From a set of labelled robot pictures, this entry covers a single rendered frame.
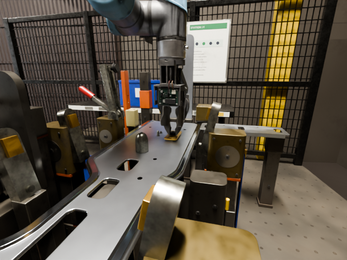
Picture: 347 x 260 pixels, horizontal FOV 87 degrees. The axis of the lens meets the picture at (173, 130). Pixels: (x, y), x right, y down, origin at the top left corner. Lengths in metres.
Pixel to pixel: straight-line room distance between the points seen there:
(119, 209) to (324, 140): 3.13
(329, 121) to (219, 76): 2.35
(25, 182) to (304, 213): 0.84
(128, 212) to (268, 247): 0.50
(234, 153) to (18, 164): 0.43
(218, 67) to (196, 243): 0.96
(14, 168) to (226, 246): 0.33
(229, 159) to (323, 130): 2.78
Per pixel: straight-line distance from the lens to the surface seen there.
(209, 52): 1.08
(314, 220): 0.86
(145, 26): 0.51
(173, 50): 0.49
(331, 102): 3.16
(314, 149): 3.26
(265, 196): 0.82
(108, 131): 0.62
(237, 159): 0.49
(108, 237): 0.26
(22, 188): 0.39
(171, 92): 0.47
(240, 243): 0.19
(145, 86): 0.88
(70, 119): 0.48
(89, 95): 0.66
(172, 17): 0.50
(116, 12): 0.38
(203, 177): 0.38
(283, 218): 0.81
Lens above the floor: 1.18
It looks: 16 degrees down
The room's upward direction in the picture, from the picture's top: straight up
